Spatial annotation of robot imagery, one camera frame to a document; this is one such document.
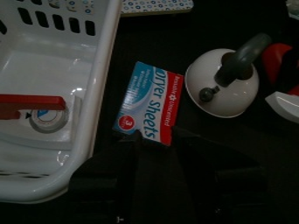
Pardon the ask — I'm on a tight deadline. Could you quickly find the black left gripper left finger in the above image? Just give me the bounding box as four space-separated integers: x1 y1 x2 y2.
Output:
69 129 143 224

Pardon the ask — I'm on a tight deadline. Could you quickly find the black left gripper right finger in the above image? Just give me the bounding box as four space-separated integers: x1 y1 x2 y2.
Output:
171 125 271 224

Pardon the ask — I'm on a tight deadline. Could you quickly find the red white spray bottle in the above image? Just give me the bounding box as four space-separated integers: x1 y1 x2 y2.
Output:
260 42 299 124

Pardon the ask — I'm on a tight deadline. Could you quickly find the white plastic laundry basket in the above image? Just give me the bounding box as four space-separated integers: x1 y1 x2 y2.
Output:
0 0 123 205

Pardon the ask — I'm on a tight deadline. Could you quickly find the blue red dryer sheets box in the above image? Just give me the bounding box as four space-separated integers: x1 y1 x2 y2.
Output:
112 60 186 147

